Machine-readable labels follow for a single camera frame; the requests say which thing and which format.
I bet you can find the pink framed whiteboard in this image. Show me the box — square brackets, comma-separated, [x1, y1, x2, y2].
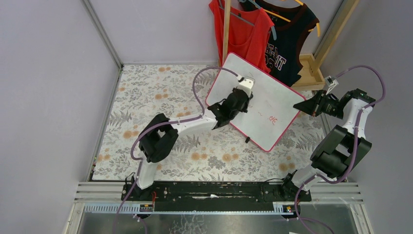
[218, 53, 305, 152]

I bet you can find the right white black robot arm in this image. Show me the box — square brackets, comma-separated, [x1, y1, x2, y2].
[279, 89, 375, 200]

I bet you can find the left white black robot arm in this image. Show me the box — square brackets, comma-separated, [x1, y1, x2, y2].
[135, 85, 253, 190]

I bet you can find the wooden clothes rack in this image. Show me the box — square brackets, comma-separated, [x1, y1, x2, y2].
[223, 0, 357, 90]

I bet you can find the dark navy basketball jersey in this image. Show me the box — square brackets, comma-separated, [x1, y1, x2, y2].
[248, 0, 320, 85]

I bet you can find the floral patterned tablecloth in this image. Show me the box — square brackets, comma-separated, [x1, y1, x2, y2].
[91, 65, 326, 181]

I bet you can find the red tank top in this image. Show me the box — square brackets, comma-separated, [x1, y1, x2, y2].
[208, 0, 274, 73]

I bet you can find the blue grey clothes hanger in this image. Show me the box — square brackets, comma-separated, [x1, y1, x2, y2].
[219, 0, 277, 41]

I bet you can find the yellow clothes hanger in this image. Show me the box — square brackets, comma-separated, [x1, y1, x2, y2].
[259, 0, 321, 38]

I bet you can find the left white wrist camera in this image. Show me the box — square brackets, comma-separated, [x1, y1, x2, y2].
[236, 75, 255, 98]

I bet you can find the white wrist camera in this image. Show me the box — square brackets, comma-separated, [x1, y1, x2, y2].
[236, 75, 255, 98]
[324, 76, 338, 94]

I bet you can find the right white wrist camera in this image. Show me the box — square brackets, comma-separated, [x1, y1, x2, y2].
[324, 76, 338, 94]

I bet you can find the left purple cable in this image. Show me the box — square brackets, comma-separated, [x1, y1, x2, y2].
[111, 66, 243, 234]

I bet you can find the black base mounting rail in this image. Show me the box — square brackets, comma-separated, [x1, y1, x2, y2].
[121, 181, 312, 212]

